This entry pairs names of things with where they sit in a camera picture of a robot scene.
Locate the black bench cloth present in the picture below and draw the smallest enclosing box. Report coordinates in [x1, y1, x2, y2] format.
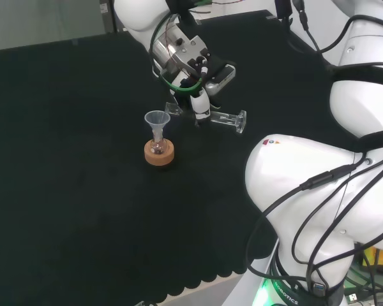
[0, 9, 341, 306]

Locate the small glass round-bottom flask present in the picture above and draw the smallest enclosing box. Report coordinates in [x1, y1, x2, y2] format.
[149, 131, 166, 156]

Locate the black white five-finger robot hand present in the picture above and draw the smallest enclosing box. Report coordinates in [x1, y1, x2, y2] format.
[170, 54, 237, 129]

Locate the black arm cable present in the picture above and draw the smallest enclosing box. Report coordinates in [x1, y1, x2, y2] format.
[244, 152, 383, 299]

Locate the cork ring stand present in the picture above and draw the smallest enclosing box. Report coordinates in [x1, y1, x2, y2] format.
[143, 138, 176, 167]

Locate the clear glass graduated cylinder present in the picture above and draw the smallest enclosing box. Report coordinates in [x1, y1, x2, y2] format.
[165, 101, 248, 135]

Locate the clear plastic funnel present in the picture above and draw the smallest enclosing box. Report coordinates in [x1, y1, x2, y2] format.
[143, 110, 172, 142]

